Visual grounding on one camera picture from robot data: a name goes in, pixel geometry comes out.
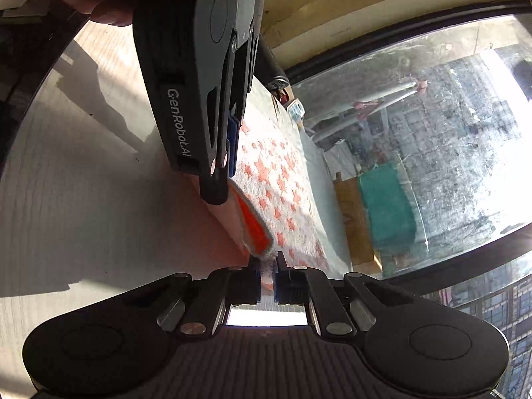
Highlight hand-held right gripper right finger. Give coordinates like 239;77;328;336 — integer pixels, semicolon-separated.
274;251;400;336

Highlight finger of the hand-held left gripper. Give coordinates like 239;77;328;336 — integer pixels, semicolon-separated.
227;24;255;178
199;45;238;205

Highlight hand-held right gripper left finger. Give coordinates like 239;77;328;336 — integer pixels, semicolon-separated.
137;255;262;337

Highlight orange white star towel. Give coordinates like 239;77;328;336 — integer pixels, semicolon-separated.
177;87;355;276

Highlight black power tool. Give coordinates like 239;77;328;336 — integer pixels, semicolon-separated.
254;41;290;93

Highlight yellow cardboard box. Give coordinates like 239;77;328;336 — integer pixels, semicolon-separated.
333;176;384;272

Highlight teal plastic tub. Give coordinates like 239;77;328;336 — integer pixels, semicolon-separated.
358;161;417;251

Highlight white poles with pink caps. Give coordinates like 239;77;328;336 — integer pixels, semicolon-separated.
315;78;430;143

